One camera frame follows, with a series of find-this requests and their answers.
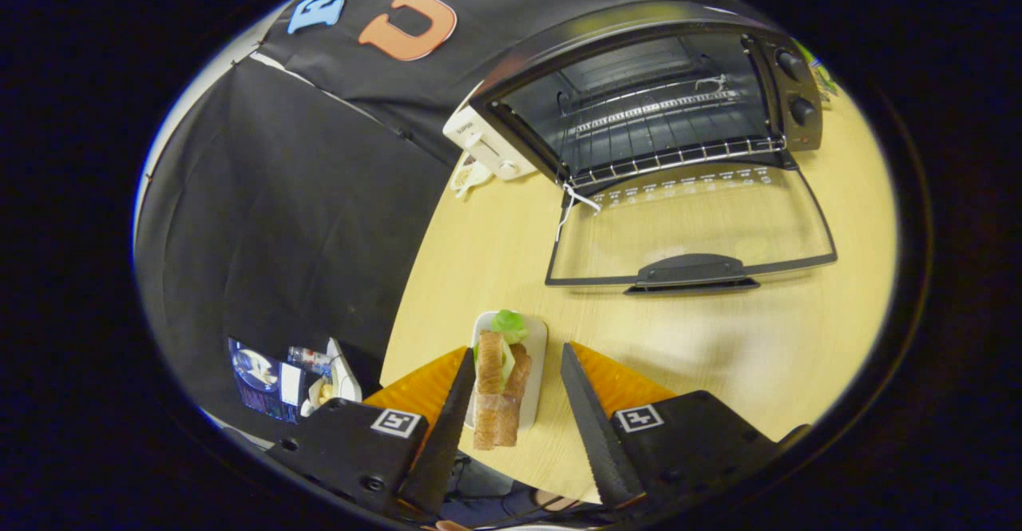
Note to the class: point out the black backdrop cloth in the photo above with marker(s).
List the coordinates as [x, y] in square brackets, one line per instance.
[303, 196]

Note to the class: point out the white rectangular plate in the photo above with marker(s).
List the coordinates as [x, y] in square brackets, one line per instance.
[536, 355]

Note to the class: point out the black toaster oven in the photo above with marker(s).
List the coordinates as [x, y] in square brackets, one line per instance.
[798, 76]

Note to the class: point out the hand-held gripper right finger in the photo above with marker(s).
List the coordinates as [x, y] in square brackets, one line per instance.
[599, 443]

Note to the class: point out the toasted sandwich with lettuce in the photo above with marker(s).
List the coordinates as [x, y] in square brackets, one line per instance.
[499, 411]

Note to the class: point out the white pop-up toaster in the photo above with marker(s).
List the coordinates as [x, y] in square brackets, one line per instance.
[487, 144]

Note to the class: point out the small patterned dish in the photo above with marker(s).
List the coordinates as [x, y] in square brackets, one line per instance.
[467, 178]

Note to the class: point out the green label plastic bottle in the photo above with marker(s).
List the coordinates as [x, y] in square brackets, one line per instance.
[822, 76]

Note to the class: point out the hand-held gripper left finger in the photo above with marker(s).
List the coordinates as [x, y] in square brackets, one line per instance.
[447, 443]

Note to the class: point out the blue printed bag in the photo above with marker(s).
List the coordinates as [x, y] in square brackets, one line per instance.
[259, 379]

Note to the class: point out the white paper bag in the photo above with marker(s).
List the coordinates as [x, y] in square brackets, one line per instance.
[343, 379]

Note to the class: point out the clear plastic bottle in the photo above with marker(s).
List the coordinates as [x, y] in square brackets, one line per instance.
[310, 359]

